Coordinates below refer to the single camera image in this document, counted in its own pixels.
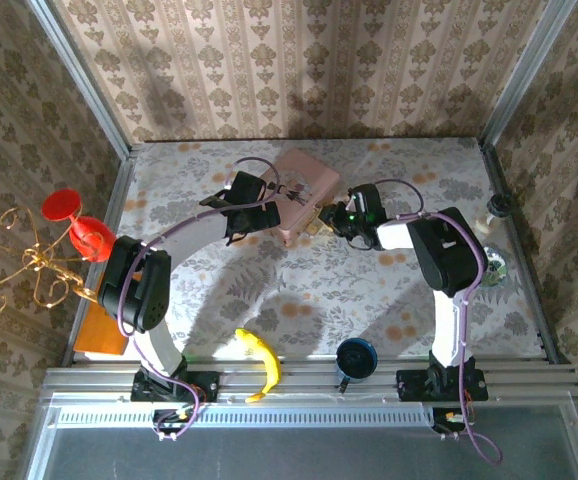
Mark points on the pink illustrated tin box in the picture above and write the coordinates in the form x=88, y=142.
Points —
x=304, y=185

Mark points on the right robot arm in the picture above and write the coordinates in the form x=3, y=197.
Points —
x=444, y=250

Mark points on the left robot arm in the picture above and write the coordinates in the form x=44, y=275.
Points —
x=139, y=290

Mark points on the dark blue mug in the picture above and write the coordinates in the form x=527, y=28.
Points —
x=356, y=357

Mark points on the small white object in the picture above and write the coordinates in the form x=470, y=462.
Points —
x=484, y=225

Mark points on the yellow banana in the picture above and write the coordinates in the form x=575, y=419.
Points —
x=266, y=357

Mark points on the shiny silver disc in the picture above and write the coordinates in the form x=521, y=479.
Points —
x=495, y=267

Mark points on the black round knob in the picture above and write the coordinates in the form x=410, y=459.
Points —
x=499, y=205

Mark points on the red wine glass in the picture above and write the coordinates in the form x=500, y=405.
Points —
x=86, y=232

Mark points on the orange wooden board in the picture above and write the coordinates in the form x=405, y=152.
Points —
x=101, y=340

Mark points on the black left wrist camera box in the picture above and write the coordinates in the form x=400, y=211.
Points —
x=244, y=190

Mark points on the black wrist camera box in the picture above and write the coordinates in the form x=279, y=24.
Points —
x=244, y=190
x=366, y=202

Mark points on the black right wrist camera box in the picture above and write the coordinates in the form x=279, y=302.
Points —
x=366, y=202

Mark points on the aluminium side rail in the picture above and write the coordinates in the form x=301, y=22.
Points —
x=524, y=250
x=114, y=210

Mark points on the aluminium front rail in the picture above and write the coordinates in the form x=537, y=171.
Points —
x=319, y=380

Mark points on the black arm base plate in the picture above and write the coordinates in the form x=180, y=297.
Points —
x=204, y=387
x=411, y=387

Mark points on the aluminium frame post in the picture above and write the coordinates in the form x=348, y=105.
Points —
x=81, y=75
x=524, y=70

